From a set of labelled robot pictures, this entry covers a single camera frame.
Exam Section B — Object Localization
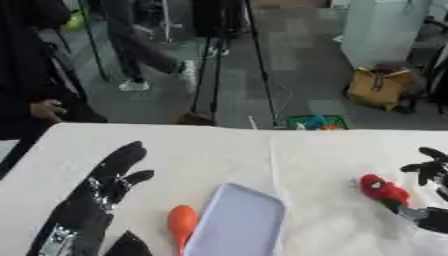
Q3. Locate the green box with toys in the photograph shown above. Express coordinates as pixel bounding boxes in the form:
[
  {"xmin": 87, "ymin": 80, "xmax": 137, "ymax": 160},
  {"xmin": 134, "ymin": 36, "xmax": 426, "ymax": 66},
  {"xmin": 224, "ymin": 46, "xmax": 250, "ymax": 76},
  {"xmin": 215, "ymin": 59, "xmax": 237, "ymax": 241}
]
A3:
[{"xmin": 283, "ymin": 113, "xmax": 352, "ymax": 131}]

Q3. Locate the pale lavender box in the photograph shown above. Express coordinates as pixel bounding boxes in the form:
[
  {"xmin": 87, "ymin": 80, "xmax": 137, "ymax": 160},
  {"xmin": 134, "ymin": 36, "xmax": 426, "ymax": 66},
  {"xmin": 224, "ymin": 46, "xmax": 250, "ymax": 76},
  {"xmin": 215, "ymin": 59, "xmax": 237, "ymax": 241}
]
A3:
[{"xmin": 182, "ymin": 182, "xmax": 289, "ymax": 256}]

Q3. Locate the orange toy carrot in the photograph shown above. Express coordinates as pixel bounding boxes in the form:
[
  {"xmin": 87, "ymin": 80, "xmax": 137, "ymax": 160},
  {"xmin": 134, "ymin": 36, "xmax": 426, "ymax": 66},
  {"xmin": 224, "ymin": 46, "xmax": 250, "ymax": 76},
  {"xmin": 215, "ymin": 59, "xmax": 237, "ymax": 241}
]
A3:
[{"xmin": 166, "ymin": 204, "xmax": 202, "ymax": 256}]

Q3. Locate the white cabinet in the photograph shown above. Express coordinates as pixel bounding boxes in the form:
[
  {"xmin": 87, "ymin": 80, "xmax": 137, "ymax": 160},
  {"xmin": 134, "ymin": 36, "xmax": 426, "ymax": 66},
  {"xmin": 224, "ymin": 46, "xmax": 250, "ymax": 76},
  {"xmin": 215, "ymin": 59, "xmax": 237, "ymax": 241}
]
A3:
[{"xmin": 339, "ymin": 0, "xmax": 434, "ymax": 70}]

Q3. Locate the person's hand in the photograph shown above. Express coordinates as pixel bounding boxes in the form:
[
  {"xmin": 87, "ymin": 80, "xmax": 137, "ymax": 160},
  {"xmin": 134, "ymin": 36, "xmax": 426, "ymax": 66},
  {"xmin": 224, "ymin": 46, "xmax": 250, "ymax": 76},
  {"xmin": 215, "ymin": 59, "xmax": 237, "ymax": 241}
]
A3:
[{"xmin": 28, "ymin": 99, "xmax": 70, "ymax": 123}]

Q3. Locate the red soft toy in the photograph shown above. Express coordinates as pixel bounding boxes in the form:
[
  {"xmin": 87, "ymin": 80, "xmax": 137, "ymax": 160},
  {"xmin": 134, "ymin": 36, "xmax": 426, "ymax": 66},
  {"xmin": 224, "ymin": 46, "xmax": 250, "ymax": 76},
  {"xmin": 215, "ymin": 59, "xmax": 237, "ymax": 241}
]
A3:
[{"xmin": 357, "ymin": 173, "xmax": 412, "ymax": 209}]

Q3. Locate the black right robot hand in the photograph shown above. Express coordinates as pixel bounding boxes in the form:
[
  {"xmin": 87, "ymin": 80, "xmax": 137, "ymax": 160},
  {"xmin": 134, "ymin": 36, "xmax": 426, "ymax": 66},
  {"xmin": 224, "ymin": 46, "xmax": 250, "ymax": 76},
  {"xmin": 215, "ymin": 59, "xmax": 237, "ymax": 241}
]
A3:
[{"xmin": 386, "ymin": 146, "xmax": 448, "ymax": 235}]

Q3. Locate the black tripod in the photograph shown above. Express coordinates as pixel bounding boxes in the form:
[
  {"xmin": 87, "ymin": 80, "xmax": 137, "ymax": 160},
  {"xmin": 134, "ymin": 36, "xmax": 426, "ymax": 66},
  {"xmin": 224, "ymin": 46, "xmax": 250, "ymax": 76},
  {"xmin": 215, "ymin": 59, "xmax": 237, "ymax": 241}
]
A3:
[
  {"xmin": 187, "ymin": 0, "xmax": 284, "ymax": 128},
  {"xmin": 75, "ymin": 0, "xmax": 116, "ymax": 83}
]

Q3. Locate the person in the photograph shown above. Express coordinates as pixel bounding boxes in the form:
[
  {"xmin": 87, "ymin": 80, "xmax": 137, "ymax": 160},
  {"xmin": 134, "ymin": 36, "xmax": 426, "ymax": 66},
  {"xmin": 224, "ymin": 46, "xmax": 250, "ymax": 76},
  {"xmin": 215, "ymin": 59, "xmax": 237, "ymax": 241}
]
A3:
[
  {"xmin": 0, "ymin": 0, "xmax": 111, "ymax": 180},
  {"xmin": 190, "ymin": 0, "xmax": 249, "ymax": 58},
  {"xmin": 99, "ymin": 0, "xmax": 200, "ymax": 93}
]

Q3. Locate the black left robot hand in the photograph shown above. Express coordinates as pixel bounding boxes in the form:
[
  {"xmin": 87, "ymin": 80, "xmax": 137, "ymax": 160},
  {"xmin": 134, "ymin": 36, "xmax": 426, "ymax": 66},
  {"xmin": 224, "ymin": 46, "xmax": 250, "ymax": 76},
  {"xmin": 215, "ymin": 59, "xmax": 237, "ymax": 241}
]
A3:
[{"xmin": 24, "ymin": 140, "xmax": 158, "ymax": 256}]

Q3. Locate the tan bag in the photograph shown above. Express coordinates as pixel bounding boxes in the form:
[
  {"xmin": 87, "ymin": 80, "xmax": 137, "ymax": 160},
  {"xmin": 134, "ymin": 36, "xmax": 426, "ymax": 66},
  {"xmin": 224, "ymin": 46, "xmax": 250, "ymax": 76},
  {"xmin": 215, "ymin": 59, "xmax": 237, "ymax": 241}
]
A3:
[{"xmin": 344, "ymin": 66, "xmax": 417, "ymax": 113}]

